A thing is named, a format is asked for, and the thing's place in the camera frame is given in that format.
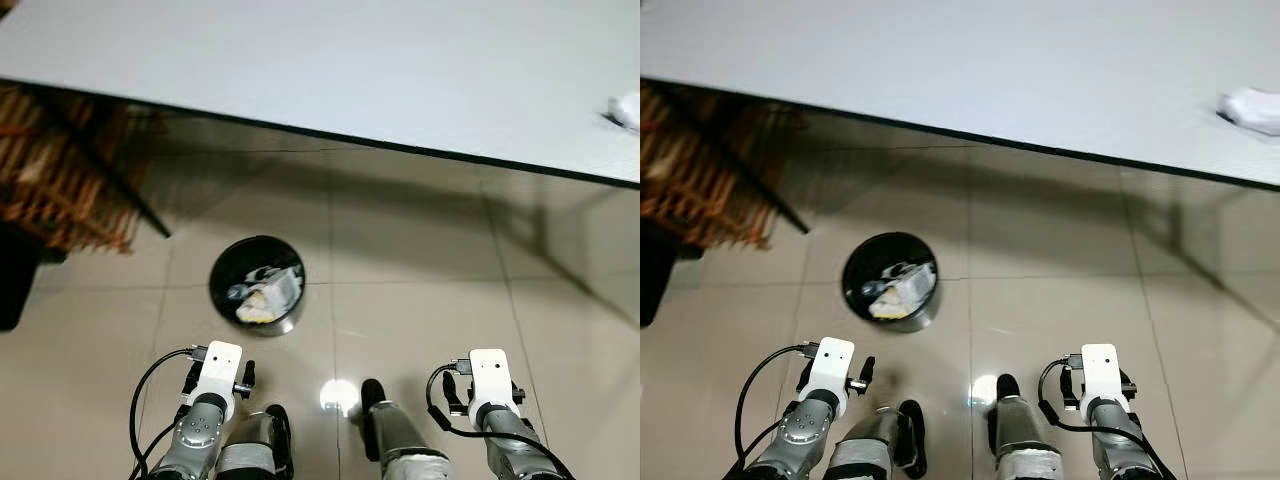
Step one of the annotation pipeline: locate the grey right robot leg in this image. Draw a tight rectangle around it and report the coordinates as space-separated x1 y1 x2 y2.
988 374 1066 480
360 378 451 480

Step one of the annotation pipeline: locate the grey robot leg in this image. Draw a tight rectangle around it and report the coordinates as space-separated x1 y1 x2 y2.
825 400 927 480
215 405 294 480
988 374 1066 480
360 378 451 480

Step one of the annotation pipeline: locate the grey left robot leg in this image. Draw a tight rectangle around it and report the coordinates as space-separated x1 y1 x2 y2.
215 405 294 480
825 400 927 480

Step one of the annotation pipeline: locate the white yellow crumpled paper bag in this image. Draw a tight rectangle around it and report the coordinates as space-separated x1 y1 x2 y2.
233 265 304 324
868 262 936 321

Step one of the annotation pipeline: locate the black slanted table leg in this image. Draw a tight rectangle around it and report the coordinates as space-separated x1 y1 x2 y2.
20 85 173 239
660 85 811 235

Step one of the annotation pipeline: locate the white crumpled tissue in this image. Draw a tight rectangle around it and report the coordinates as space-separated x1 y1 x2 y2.
607 93 641 133
1217 88 1280 137

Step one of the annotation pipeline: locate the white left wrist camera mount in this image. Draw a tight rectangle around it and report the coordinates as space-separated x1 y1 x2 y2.
182 340 254 409
803 338 858 413

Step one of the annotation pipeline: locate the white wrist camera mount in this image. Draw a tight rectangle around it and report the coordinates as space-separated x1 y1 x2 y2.
182 340 254 409
468 348 515 409
803 338 858 413
1080 344 1122 407

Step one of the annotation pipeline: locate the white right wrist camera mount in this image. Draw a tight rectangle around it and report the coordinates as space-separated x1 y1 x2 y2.
1080 344 1122 407
468 348 515 409

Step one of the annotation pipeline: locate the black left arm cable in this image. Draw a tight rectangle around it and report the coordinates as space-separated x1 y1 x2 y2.
128 345 209 480
733 343 816 480

